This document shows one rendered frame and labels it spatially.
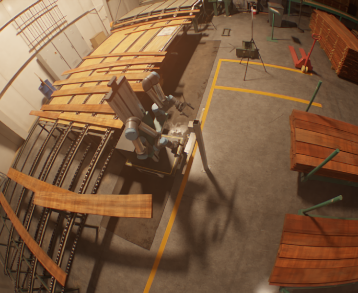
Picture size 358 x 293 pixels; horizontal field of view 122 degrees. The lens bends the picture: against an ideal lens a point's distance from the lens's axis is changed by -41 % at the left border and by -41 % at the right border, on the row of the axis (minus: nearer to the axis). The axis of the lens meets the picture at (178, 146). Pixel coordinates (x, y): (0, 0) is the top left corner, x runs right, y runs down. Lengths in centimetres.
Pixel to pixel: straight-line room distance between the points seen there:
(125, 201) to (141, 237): 104
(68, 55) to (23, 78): 235
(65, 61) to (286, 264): 956
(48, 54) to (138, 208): 750
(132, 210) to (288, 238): 193
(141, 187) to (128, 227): 76
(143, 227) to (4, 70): 767
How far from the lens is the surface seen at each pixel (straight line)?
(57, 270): 298
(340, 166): 281
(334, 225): 273
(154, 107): 214
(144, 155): 181
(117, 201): 210
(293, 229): 237
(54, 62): 840
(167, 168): 261
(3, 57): 832
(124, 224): 307
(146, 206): 191
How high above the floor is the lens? 265
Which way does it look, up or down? 58 degrees down
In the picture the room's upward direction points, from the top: 25 degrees counter-clockwise
